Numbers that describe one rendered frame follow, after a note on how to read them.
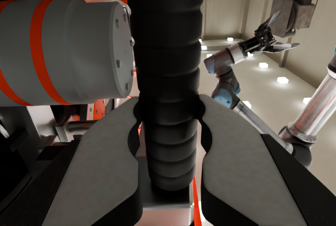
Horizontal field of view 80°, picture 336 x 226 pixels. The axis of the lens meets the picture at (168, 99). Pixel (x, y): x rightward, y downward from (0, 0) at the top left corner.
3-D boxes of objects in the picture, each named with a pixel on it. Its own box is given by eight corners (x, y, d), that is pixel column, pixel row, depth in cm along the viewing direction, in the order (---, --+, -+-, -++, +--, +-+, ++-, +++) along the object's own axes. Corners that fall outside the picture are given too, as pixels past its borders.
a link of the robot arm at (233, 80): (221, 104, 84) (210, 81, 81) (226, 92, 93) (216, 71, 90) (240, 99, 80) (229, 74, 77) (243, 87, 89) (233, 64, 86)
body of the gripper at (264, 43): (279, 40, 73) (246, 55, 76) (273, 46, 81) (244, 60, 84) (269, 22, 74) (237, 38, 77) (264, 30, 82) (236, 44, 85)
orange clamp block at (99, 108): (65, 116, 54) (80, 122, 62) (94, 115, 54) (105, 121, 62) (67, 91, 55) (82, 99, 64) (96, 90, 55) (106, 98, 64)
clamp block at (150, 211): (62, 210, 14) (82, 248, 16) (195, 206, 14) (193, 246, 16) (87, 155, 18) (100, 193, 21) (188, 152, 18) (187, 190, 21)
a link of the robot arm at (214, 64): (209, 75, 90) (201, 58, 88) (233, 63, 87) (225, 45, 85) (211, 79, 83) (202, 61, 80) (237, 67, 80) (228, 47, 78)
